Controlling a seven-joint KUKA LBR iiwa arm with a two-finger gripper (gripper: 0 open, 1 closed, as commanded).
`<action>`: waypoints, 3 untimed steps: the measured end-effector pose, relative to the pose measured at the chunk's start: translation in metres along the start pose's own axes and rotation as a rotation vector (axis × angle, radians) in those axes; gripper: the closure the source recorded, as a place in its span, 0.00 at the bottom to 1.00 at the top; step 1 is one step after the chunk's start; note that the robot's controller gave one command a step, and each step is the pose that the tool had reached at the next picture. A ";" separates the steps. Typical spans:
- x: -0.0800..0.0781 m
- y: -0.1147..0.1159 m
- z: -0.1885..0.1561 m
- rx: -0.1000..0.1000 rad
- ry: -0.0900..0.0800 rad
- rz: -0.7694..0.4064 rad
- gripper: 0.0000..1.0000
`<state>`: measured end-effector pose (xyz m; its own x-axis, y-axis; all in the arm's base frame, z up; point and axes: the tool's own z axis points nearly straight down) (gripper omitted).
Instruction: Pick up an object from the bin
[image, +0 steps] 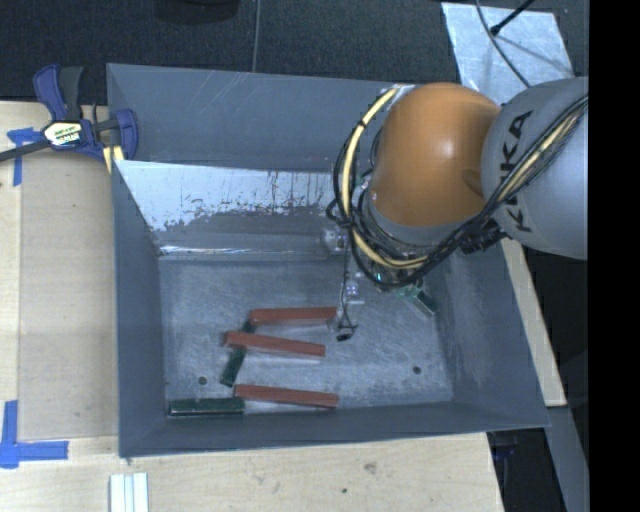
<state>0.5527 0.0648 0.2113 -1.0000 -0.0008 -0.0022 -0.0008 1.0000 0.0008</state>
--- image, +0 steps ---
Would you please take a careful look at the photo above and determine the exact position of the dark green flat block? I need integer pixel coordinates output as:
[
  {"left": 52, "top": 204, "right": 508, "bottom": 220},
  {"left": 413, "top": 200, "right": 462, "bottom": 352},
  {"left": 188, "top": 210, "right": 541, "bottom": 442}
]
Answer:
[
  {"left": 168, "top": 396, "right": 247, "bottom": 417},
  {"left": 219, "top": 319, "right": 257, "bottom": 389}
]

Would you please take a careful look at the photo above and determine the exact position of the red-brown flat block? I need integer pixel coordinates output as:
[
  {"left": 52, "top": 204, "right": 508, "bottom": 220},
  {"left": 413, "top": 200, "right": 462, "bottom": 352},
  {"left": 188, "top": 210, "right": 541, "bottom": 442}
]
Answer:
[
  {"left": 233, "top": 383, "right": 342, "bottom": 411},
  {"left": 247, "top": 306, "right": 339, "bottom": 328},
  {"left": 221, "top": 330, "right": 328, "bottom": 359}
]

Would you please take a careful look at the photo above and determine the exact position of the grey metal bin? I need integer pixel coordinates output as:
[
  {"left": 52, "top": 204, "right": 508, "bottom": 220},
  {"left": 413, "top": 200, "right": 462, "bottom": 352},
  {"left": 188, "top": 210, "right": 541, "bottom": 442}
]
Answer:
[{"left": 105, "top": 62, "right": 552, "bottom": 459}]

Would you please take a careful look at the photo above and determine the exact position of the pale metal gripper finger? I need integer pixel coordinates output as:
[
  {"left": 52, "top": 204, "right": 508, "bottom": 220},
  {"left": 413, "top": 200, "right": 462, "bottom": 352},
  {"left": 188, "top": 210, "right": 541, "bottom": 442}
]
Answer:
[
  {"left": 322, "top": 225, "right": 352, "bottom": 258},
  {"left": 337, "top": 281, "right": 367, "bottom": 329}
]

